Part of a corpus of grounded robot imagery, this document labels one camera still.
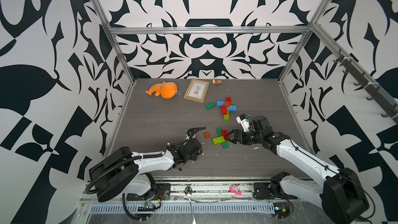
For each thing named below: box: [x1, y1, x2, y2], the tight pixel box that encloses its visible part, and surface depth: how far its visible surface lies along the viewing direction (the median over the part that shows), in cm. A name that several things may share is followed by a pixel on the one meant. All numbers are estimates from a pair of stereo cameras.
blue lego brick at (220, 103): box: [216, 100, 226, 107], surface depth 106 cm
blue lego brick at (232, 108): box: [226, 104, 237, 112], surface depth 104 cm
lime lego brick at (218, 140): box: [212, 135, 225, 146], surface depth 89 cm
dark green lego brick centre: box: [204, 101, 217, 110], surface depth 107 cm
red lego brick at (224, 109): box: [221, 104, 228, 115], surface depth 104 cm
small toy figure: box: [211, 78, 223, 85], surface depth 120 cm
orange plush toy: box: [145, 81, 178, 100], surface depth 108 cm
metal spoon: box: [184, 185, 197, 224], surface depth 76 cm
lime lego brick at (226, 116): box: [223, 110, 230, 121], surface depth 101 cm
